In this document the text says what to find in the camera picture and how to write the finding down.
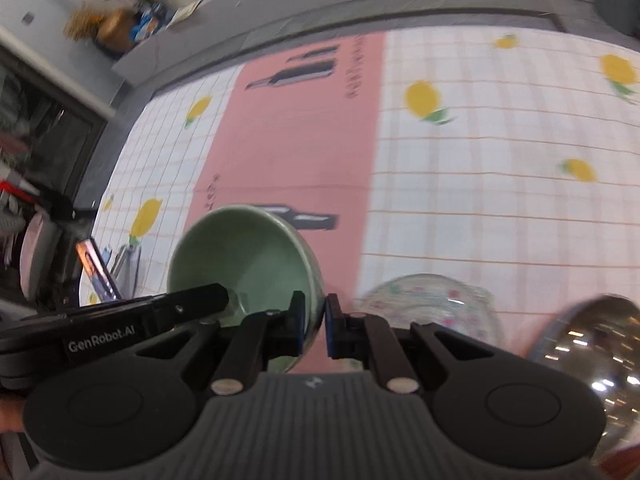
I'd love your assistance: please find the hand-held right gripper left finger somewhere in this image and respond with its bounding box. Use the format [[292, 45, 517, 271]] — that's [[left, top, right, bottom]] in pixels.
[[134, 290, 307, 395]]

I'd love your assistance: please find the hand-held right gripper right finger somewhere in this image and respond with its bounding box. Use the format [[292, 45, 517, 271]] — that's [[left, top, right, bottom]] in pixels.
[[324, 294, 501, 395]]

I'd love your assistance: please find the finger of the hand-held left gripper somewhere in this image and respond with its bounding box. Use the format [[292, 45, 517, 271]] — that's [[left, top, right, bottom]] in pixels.
[[144, 283, 231, 334]]

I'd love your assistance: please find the green ceramic bowl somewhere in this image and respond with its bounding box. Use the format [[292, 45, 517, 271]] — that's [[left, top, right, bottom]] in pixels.
[[166, 204, 326, 375]]

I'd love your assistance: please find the small floral glass plate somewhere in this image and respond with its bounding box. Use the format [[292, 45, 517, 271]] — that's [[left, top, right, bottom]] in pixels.
[[355, 274, 503, 348]]

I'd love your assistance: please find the orange steel bowl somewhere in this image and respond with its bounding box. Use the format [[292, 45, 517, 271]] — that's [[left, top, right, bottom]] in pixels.
[[517, 294, 640, 466]]

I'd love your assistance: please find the smartphone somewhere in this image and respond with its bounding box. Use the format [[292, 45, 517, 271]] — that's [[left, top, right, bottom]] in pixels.
[[75, 239, 122, 303]]

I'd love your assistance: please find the pink and white printed tablecloth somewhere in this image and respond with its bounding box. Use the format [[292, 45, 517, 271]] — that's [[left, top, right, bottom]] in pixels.
[[80, 27, 640, 376]]

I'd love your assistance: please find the wicker basket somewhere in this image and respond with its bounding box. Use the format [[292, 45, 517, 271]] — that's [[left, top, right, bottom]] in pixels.
[[97, 7, 138, 53]]

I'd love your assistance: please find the blue snack packet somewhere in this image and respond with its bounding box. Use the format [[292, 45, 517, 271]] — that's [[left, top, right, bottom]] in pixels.
[[131, 5, 168, 41]]

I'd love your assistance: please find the beige envelope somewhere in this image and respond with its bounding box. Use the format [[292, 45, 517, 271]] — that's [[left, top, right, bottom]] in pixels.
[[167, 0, 203, 26]]

